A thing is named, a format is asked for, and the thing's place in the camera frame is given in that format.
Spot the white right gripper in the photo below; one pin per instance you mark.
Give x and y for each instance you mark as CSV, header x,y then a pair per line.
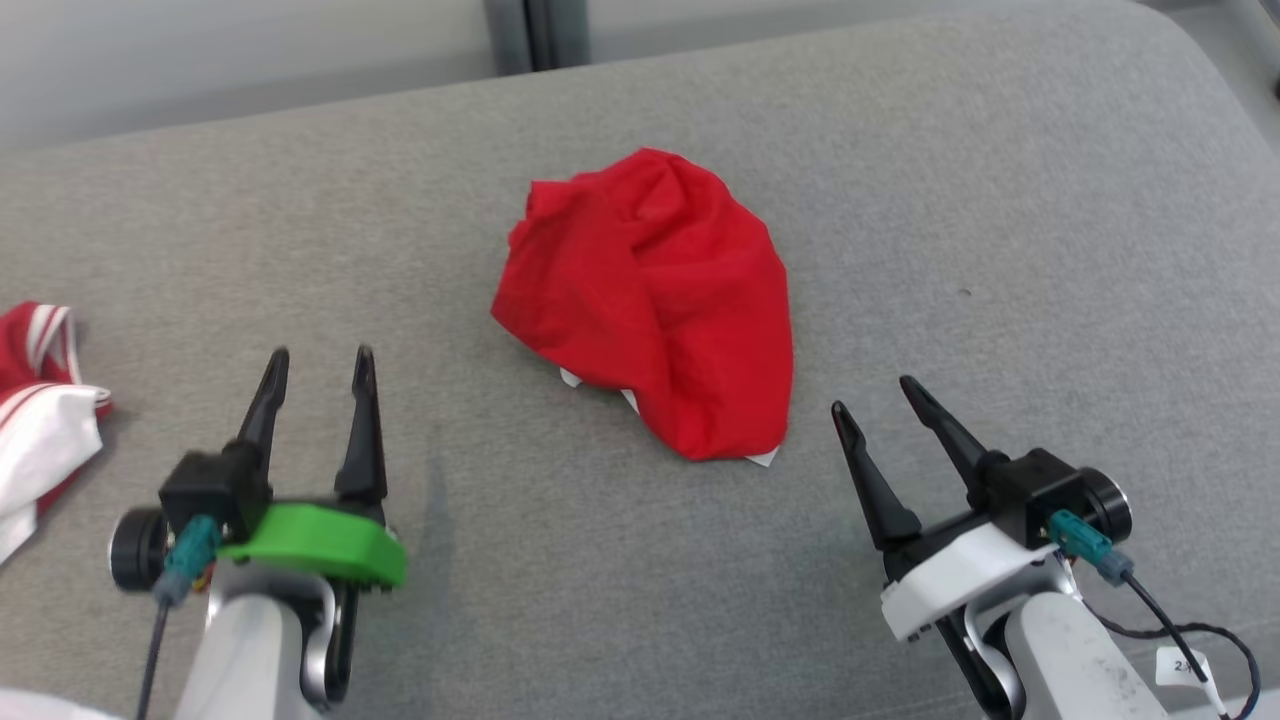
x,y
960,575

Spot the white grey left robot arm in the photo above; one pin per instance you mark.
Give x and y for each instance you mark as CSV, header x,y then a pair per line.
x,y
240,650

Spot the red shorts with white trim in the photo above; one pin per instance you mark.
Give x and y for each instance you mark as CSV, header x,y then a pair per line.
x,y
650,300

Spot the grey metal partition post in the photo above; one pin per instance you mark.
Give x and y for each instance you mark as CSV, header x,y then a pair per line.
x,y
535,30

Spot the grey fabric sofa cushion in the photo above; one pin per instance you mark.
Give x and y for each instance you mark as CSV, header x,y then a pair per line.
x,y
400,250

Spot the white robot base shell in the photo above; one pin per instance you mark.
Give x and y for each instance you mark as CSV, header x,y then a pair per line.
x,y
50,708

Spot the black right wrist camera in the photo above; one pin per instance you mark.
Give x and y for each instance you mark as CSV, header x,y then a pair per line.
x,y
1035,490

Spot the red and white basketball jersey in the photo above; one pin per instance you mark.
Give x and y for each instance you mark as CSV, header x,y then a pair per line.
x,y
40,440

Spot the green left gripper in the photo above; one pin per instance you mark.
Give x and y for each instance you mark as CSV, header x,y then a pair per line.
x,y
320,540

